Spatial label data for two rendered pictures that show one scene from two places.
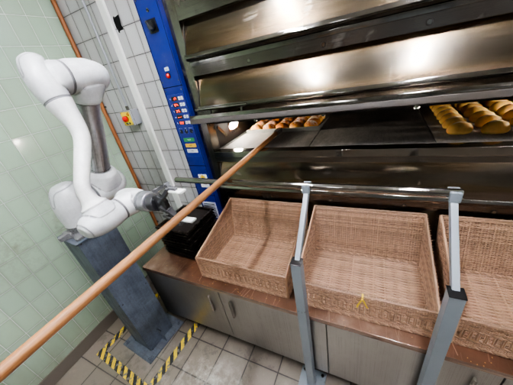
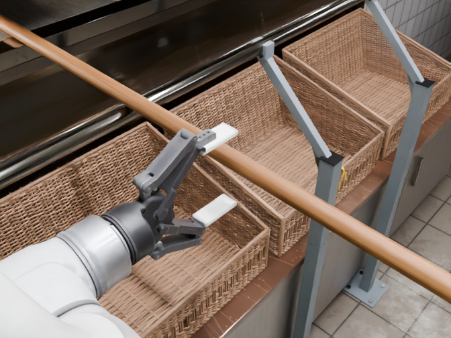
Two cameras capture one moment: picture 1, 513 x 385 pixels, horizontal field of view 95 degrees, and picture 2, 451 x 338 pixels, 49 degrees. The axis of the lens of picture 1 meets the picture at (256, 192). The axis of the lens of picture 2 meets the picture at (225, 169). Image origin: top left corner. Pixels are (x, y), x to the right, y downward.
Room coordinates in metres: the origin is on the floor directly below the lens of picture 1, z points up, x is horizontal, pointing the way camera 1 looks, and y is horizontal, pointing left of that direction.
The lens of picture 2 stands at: (0.69, 0.84, 1.65)
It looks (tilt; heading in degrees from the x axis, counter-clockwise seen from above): 39 degrees down; 283
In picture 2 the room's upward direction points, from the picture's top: straight up
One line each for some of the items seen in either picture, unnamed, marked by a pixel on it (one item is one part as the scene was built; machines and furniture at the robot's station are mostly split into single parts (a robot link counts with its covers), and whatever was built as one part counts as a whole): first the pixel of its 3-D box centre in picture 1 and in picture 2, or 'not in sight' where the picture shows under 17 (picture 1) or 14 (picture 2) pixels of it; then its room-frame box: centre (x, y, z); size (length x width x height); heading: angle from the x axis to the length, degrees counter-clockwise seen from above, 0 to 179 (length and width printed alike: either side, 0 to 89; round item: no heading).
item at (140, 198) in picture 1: (147, 201); (95, 254); (0.94, 0.48, 1.19); 0.09 x 0.06 x 0.09; 149
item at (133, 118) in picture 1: (130, 117); not in sight; (1.77, 0.76, 1.46); 0.10 x 0.07 x 0.10; 60
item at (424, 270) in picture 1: (362, 257); (276, 143); (0.82, -0.45, 0.72); 0.56 x 0.49 x 0.28; 61
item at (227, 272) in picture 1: (254, 239); (129, 244); (1.12, 0.07, 0.72); 0.56 x 0.49 x 0.28; 60
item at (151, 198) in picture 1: (159, 202); (142, 223); (0.90, 0.41, 1.19); 0.09 x 0.07 x 0.08; 59
